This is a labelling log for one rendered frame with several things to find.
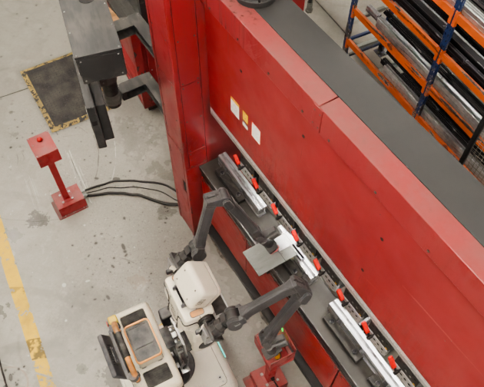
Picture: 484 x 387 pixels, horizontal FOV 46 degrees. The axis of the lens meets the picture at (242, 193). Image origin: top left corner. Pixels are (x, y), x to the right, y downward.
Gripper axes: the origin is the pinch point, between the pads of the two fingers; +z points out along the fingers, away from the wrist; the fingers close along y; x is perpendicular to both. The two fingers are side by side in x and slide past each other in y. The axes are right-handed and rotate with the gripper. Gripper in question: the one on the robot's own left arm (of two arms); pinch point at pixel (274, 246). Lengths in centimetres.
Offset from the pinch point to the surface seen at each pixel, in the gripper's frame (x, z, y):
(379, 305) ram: -30, -41, -72
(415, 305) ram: -43, -66, -86
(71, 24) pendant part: 2, -107, 126
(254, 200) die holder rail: -5.8, 7.5, 35.6
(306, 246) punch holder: -17.5, -19.2, -19.5
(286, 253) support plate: -2.9, 3.0, -6.8
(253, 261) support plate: 13.8, -5.7, -1.4
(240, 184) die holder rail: -5, 7, 51
